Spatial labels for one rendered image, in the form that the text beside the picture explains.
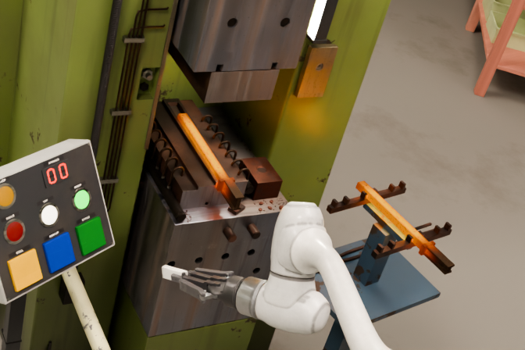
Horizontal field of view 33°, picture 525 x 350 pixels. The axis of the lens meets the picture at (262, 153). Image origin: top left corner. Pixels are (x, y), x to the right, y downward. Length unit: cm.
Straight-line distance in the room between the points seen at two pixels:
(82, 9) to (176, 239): 70
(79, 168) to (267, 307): 57
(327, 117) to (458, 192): 207
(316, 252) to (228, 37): 63
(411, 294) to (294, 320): 96
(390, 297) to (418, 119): 250
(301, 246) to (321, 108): 87
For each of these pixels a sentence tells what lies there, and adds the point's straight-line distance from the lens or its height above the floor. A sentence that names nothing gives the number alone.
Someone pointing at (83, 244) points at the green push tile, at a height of 100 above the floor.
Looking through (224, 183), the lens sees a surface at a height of 100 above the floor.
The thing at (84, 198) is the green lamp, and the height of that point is 109.
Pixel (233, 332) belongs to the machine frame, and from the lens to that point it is 292.
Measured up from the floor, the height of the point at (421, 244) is 94.
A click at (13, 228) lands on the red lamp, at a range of 209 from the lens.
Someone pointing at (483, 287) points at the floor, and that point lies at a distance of 419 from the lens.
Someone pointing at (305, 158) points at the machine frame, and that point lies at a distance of 282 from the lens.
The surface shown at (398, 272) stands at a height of 68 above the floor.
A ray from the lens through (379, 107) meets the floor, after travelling 520.
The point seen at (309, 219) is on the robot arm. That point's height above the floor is 131.
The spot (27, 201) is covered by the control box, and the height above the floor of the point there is 113.
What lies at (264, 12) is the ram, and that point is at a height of 153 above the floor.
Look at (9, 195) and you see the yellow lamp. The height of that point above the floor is 116.
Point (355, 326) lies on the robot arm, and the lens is 177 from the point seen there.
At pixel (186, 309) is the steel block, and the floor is 56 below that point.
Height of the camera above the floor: 247
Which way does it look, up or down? 33 degrees down
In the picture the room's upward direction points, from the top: 16 degrees clockwise
